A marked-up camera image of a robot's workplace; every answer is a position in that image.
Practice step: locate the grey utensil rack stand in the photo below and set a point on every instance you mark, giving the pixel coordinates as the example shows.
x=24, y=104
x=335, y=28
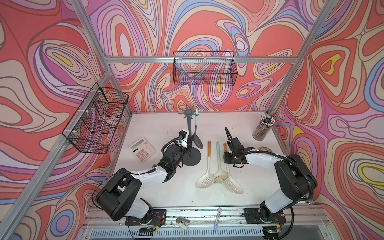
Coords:
x=192, y=156

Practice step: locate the cream skimmer green handle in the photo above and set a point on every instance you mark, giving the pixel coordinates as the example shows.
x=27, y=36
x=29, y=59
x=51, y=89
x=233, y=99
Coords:
x=220, y=176

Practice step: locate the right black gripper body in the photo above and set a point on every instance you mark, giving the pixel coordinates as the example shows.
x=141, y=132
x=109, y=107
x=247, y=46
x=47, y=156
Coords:
x=230, y=158

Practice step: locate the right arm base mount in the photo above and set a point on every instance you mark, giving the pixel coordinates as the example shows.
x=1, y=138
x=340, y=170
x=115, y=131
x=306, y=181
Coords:
x=255, y=216

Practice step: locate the black wire basket back wall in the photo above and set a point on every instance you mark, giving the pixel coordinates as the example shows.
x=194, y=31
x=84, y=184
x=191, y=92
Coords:
x=204, y=68

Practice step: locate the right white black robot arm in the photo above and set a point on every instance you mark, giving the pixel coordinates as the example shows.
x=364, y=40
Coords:
x=297, y=183

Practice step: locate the black wire basket wall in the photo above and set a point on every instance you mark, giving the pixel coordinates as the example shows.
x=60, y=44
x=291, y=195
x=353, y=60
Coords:
x=204, y=68
x=99, y=119

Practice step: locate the small clip on rail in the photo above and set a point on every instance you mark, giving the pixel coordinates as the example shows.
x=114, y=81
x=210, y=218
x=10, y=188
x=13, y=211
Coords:
x=183, y=223

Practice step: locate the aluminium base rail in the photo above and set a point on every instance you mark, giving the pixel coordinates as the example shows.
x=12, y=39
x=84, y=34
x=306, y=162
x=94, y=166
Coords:
x=305, y=222

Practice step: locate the cream skimmer wooden handle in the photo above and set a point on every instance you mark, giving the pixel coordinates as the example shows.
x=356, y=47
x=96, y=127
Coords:
x=207, y=179
x=232, y=184

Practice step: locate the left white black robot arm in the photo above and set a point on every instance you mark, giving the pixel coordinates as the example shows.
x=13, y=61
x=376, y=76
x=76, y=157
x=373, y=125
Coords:
x=118, y=197

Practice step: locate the pencil cup with pencils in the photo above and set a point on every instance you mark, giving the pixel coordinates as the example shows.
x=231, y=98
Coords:
x=265, y=123

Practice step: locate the black wire basket left wall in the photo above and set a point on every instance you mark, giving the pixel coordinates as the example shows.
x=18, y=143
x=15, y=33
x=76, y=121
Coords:
x=99, y=119

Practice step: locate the pink white calculator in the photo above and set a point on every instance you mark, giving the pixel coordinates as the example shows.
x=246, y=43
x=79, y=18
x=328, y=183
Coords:
x=142, y=149

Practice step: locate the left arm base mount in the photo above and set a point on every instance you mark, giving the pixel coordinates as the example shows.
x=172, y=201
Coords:
x=155, y=217

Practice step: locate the pen on rail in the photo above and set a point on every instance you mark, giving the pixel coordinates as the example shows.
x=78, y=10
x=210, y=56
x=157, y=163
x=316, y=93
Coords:
x=216, y=224

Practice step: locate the roll of tape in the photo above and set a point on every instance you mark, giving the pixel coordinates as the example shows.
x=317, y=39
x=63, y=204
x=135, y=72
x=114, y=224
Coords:
x=265, y=149

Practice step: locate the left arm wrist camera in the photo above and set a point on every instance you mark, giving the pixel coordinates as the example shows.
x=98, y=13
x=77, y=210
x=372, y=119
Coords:
x=183, y=138

